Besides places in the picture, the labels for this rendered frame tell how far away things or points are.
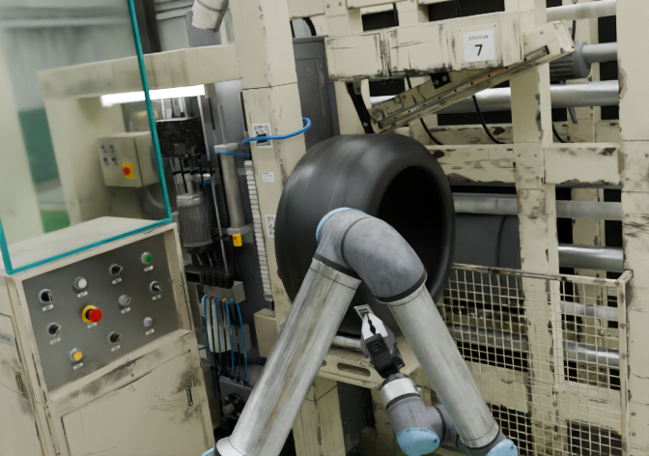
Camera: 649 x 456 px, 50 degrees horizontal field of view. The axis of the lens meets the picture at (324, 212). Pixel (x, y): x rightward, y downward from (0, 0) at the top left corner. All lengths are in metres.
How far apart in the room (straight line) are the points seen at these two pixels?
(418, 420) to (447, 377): 0.23
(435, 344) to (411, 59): 0.97
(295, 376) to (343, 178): 0.60
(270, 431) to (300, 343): 0.19
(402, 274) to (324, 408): 1.17
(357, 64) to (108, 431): 1.34
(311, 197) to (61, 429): 0.95
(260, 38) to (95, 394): 1.15
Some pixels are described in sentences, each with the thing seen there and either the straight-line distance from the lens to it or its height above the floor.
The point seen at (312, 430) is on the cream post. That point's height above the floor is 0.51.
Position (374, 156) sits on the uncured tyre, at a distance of 1.88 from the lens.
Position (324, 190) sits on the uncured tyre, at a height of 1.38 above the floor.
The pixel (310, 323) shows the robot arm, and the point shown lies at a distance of 1.45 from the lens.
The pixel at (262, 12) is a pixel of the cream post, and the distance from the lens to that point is 2.12.
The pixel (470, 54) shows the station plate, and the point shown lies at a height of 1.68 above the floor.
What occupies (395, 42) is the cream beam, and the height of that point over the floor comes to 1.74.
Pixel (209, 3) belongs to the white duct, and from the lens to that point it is 2.68.
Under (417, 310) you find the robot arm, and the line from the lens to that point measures 1.39.
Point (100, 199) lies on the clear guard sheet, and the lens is 2.14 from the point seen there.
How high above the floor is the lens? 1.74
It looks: 13 degrees down
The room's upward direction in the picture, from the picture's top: 7 degrees counter-clockwise
